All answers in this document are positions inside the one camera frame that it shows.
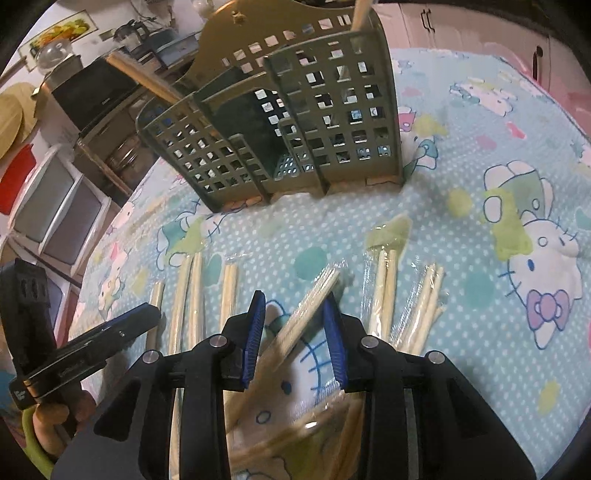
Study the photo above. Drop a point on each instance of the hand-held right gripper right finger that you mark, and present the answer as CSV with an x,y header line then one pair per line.
x,y
334,341

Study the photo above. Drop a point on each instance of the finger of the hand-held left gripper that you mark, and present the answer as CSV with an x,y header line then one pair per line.
x,y
120,325

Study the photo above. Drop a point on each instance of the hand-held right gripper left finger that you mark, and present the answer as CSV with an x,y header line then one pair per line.
x,y
254,332

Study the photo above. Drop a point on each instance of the green plastic utensil holder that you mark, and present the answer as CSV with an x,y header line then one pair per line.
x,y
351,138

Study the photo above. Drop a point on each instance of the person's left hand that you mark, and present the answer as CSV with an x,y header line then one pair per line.
x,y
51,415

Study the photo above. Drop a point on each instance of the white storage drawers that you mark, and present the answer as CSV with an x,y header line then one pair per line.
x,y
55,203

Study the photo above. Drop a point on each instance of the red plastic board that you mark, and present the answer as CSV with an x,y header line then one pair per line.
x,y
16,180

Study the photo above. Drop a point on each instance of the steel pot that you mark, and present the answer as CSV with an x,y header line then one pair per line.
x,y
122,159

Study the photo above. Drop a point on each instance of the wooden shelf rack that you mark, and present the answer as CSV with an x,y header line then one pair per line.
x,y
97,157

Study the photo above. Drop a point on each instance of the round bamboo lid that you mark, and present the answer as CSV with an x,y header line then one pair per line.
x,y
14,120

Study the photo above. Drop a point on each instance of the cartoon cat printed blanket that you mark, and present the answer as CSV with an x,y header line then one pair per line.
x,y
461,184

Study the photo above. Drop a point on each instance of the black microwave oven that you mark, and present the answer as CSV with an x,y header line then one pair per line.
x,y
97,97

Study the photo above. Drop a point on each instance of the glass pot lid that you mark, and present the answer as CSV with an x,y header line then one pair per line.
x,y
55,53

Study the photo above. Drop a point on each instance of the blue plastic basket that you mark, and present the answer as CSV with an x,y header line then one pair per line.
x,y
178,48

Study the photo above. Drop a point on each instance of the blender jug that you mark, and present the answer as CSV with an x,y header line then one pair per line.
x,y
131,32

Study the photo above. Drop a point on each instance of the white base cabinet row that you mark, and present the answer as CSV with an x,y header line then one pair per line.
x,y
461,23

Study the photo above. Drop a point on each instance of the fruit wall poster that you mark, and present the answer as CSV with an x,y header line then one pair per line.
x,y
60,30

